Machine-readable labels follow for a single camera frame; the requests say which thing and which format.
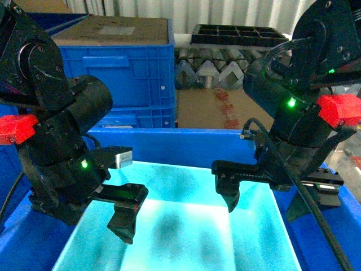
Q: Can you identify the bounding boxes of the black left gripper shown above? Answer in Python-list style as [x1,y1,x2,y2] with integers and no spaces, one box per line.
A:
[27,146,149,244]

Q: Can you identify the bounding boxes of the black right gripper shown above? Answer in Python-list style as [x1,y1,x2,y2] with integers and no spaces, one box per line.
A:
[211,133,344,223]

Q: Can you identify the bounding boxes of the teal plastic bin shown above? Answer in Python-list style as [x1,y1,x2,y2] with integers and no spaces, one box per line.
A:
[54,161,301,270]

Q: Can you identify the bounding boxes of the blue crate under bin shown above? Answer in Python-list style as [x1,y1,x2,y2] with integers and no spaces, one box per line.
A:
[0,127,361,271]

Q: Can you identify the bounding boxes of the brown cardboard box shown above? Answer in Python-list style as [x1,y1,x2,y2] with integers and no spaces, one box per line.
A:
[177,88,274,130]

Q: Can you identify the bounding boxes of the large blue plastic crate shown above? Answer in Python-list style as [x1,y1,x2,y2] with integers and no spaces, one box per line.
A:
[30,13,176,128]

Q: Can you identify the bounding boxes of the black compartment tray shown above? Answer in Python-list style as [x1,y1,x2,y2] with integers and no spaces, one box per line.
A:
[191,24,288,48]

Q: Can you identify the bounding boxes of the brown cardboard sheet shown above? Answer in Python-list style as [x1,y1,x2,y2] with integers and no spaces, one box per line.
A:
[52,15,173,46]

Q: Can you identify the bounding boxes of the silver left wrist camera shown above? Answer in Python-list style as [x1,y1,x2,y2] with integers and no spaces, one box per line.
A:
[115,151,133,169]

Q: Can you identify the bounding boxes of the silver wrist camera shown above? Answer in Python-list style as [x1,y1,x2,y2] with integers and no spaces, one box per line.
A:
[115,151,133,169]
[239,130,265,150]

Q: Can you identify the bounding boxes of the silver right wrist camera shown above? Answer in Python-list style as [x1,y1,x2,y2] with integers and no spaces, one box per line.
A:
[239,130,265,150]

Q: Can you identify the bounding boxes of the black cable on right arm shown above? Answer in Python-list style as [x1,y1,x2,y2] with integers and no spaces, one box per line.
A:
[239,117,355,271]

